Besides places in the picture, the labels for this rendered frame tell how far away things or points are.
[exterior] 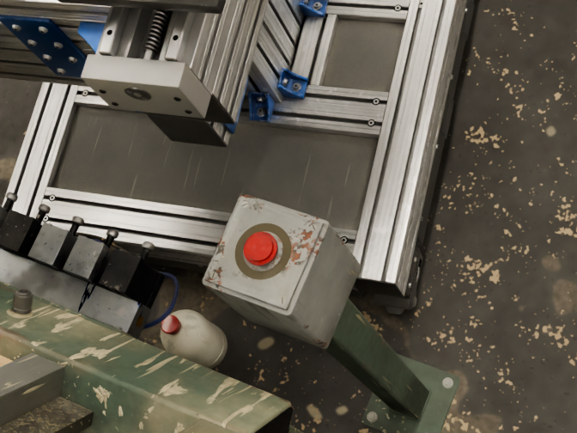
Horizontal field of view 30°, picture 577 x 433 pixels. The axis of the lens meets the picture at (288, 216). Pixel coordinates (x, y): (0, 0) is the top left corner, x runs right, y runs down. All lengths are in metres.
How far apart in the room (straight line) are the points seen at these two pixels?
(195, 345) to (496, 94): 0.81
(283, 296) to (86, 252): 0.40
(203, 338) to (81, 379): 0.81
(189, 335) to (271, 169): 0.36
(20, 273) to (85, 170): 0.69
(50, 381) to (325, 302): 0.34
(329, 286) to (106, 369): 0.28
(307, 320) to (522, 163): 1.04
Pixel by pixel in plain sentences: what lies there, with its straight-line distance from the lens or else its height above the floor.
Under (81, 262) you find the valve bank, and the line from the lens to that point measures 1.52.
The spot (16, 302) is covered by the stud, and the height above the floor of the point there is 0.87.
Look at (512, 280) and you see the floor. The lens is 2.14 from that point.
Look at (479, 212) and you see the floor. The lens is 2.19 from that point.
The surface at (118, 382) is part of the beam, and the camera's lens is 1.29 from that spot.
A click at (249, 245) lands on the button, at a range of 1.22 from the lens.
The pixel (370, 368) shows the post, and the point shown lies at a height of 0.44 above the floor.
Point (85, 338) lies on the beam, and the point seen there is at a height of 0.85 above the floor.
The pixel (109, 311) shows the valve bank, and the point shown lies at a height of 0.74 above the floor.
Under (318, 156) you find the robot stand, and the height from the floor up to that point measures 0.21.
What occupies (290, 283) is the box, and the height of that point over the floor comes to 0.93.
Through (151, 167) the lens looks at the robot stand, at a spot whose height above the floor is 0.21.
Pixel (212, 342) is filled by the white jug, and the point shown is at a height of 0.09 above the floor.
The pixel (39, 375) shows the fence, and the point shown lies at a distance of 1.30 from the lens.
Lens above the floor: 2.04
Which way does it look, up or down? 64 degrees down
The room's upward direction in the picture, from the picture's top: 40 degrees counter-clockwise
